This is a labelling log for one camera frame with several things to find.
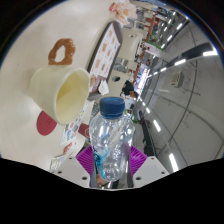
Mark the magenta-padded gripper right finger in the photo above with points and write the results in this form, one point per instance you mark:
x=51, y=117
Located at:
x=140, y=159

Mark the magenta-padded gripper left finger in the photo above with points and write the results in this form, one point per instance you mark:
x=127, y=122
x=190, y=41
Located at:
x=82, y=157

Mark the clear blue-capped water bottle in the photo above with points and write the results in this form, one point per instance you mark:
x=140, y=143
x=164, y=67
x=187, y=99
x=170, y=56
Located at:
x=111, y=156

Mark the red sauce packet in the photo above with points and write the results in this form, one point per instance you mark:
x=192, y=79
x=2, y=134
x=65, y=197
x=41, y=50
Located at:
x=68, y=147

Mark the clear plastic packet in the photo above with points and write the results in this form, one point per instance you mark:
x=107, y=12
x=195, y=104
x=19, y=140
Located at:
x=58, y=162

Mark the colourful paper leaflet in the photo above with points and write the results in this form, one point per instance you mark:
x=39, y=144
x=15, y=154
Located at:
x=71, y=128

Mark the ceiling lights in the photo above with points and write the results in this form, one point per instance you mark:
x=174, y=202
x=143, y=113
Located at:
x=173, y=161

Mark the round red coaster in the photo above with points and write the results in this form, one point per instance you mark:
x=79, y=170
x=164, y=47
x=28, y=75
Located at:
x=45, y=125

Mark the white paper napkin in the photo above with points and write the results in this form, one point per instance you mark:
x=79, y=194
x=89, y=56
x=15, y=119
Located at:
x=103, y=88

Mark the beige chair with hole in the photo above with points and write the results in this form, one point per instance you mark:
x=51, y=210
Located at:
x=125, y=76
x=131, y=43

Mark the ceiling air conditioner unit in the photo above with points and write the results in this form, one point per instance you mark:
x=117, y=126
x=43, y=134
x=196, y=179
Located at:
x=176, y=80

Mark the brown food tray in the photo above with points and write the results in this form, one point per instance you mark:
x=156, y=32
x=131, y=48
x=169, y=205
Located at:
x=105, y=50

